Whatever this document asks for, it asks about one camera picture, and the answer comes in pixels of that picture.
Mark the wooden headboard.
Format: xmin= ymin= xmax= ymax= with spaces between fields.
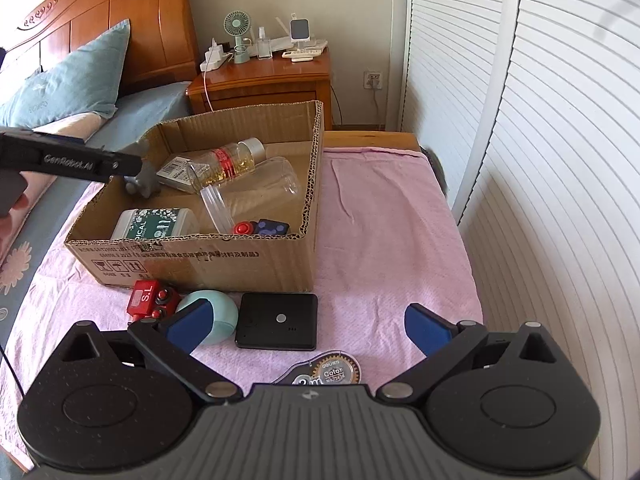
xmin=0 ymin=0 xmax=198 ymax=97

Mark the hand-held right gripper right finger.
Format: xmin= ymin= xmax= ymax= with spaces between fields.
xmin=376 ymin=303 xmax=558 ymax=404

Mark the blue pillow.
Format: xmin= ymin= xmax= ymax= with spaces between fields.
xmin=0 ymin=19 xmax=132 ymax=128

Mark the thin black cable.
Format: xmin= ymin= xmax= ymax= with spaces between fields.
xmin=0 ymin=342 xmax=27 ymax=397

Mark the white cotton swab container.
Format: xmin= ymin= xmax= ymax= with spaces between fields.
xmin=110 ymin=206 xmax=201 ymax=241

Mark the black cube block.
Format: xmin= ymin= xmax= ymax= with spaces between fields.
xmin=250 ymin=218 xmax=291 ymax=237

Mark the black square device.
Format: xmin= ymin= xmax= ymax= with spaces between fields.
xmin=235 ymin=292 xmax=319 ymax=351

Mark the white charging cable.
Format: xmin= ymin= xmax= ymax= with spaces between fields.
xmin=202 ymin=70 xmax=216 ymax=114

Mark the grey elephant figurine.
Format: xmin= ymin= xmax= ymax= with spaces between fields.
xmin=124 ymin=139 xmax=162 ymax=199

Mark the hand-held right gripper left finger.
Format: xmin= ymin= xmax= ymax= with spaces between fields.
xmin=57 ymin=299 xmax=246 ymax=404

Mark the cardboard box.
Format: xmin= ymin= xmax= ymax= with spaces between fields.
xmin=64 ymin=100 xmax=325 ymax=295

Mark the pink floral pillow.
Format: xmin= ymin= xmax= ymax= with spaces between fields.
xmin=30 ymin=114 xmax=101 ymax=144

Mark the white phone stand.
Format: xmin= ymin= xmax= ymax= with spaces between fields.
xmin=289 ymin=14 xmax=314 ymax=53

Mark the wooden bed footboard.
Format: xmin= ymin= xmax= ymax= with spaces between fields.
xmin=324 ymin=130 xmax=420 ymax=154

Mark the white power strip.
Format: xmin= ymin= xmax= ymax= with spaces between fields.
xmin=200 ymin=35 xmax=236 ymax=72

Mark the yellow capsule bottle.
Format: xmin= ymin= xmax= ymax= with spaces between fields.
xmin=186 ymin=137 xmax=266 ymax=195

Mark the wooden nightstand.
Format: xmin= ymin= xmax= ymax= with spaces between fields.
xmin=186 ymin=46 xmax=333 ymax=131

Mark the clear plastic card case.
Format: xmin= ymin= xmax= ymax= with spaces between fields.
xmin=156 ymin=156 xmax=194 ymax=192

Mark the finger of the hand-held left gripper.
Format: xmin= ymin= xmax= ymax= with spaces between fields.
xmin=102 ymin=149 xmax=146 ymax=184

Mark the teal oval case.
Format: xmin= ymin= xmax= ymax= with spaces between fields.
xmin=175 ymin=290 xmax=238 ymax=346

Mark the white remote control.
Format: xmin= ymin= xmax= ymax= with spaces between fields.
xmin=282 ymin=46 xmax=327 ymax=63

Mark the white louvered door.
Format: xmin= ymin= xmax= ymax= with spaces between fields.
xmin=452 ymin=0 xmax=640 ymax=480
xmin=400 ymin=0 xmax=522 ymax=196

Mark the grey-blue floral bed sheet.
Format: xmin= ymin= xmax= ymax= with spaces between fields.
xmin=0 ymin=80 xmax=193 ymax=311

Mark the small green desk fan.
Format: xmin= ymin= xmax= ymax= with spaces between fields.
xmin=223 ymin=11 xmax=251 ymax=65

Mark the pink cloth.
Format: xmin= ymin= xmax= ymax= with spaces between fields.
xmin=0 ymin=146 xmax=485 ymax=471

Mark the red toy robot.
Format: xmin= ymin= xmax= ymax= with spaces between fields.
xmin=126 ymin=280 xmax=182 ymax=325

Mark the clear correction tape dispenser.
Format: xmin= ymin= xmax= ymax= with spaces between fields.
xmin=272 ymin=350 xmax=362 ymax=387

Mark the clear plastic jar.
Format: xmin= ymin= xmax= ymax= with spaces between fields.
xmin=200 ymin=156 xmax=300 ymax=235

